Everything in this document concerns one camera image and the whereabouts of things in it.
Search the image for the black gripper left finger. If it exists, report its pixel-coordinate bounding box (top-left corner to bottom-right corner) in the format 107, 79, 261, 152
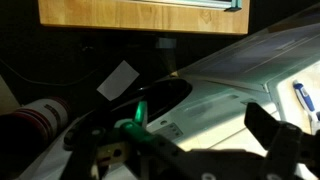
63, 118, 188, 180

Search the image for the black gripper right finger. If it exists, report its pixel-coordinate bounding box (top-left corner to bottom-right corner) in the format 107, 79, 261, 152
244, 101, 320, 180

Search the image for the blue white hand brush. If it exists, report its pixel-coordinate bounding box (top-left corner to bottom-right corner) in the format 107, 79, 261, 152
292, 79, 320, 134

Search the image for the white front-load washing machine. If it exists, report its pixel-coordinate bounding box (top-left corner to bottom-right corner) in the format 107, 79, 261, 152
16, 74, 281, 180

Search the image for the white paper sheet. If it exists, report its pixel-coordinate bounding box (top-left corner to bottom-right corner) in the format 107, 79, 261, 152
96, 59, 140, 102

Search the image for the white top-load washing machine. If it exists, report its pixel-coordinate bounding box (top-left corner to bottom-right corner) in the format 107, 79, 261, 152
176, 3, 320, 134

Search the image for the white red striped cylinder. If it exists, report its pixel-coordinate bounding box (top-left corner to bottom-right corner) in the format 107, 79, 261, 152
0, 96, 72, 171

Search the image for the wooden table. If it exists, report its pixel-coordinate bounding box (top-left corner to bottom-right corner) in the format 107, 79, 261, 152
37, 0, 251, 36

